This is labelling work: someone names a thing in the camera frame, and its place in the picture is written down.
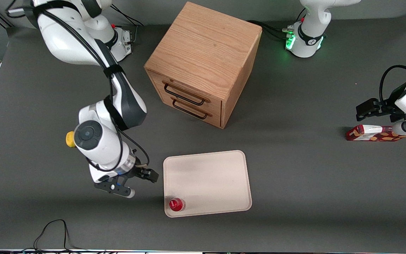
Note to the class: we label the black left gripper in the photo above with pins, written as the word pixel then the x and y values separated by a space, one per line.
pixel 390 107

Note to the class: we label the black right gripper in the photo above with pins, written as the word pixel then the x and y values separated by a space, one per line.
pixel 140 171

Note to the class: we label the red coke bottle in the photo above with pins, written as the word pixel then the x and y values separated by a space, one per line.
pixel 176 204

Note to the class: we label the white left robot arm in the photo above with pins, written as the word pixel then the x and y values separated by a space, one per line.
pixel 310 24

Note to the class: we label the beige plastic tray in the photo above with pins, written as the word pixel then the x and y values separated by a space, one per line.
pixel 210 180

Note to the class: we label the red snack carton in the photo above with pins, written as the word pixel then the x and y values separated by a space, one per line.
pixel 372 135

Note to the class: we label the wooden drawer front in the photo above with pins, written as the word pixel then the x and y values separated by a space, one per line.
pixel 196 114
pixel 189 93

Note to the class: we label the yellow lemon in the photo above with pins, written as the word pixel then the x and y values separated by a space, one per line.
pixel 69 139

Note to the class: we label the wooden drawer cabinet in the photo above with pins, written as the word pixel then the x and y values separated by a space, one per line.
pixel 206 46

